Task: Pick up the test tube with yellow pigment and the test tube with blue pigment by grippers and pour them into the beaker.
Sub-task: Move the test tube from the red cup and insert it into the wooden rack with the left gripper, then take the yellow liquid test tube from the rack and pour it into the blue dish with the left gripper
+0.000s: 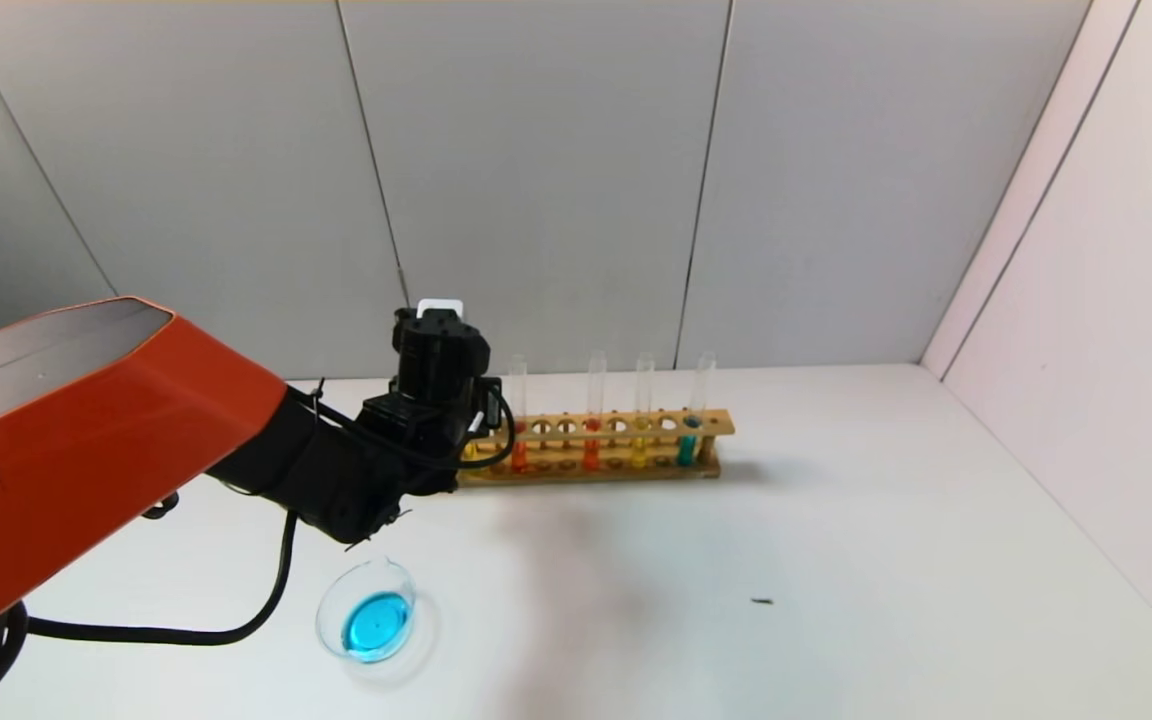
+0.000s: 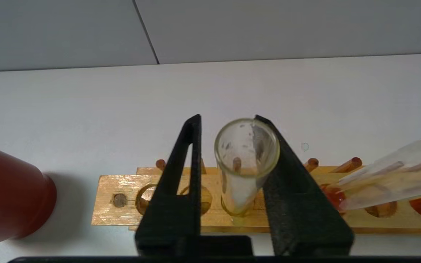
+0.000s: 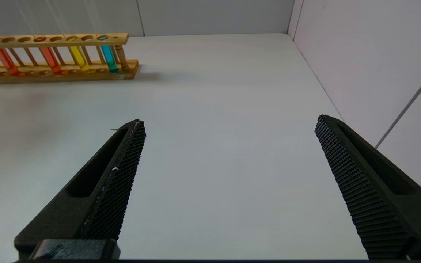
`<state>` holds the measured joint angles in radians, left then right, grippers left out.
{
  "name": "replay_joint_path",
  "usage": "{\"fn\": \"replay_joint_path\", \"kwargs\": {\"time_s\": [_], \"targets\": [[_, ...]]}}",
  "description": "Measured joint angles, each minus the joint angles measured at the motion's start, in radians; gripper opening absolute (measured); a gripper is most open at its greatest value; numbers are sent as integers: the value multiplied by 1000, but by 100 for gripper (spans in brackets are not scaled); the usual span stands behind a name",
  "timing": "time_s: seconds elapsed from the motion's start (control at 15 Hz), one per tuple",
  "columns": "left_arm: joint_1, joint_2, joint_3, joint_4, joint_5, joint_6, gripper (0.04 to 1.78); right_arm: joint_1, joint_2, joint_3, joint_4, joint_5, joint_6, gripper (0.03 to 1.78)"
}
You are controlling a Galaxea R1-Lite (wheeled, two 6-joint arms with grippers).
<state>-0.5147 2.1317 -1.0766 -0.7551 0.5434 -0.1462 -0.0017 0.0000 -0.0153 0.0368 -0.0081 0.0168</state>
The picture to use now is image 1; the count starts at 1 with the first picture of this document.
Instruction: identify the orange pigment glass test tube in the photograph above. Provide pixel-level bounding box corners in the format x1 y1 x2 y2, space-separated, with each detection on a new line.
582 351 608 473
504 357 530 475

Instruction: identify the blue pigment glass test tube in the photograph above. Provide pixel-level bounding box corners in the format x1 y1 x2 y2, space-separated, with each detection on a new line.
675 351 716 469

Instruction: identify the wooden test tube rack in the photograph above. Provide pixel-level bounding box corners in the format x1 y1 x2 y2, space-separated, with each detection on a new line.
456 408 736 488

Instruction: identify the clear glass beaker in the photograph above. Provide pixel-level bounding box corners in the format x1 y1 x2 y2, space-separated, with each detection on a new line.
316 556 419 663

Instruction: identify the thin black camera cable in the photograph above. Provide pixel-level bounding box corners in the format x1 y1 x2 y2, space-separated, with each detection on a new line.
308 380 518 473

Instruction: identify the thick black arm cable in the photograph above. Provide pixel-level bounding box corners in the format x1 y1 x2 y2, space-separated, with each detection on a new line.
26 510 299 647

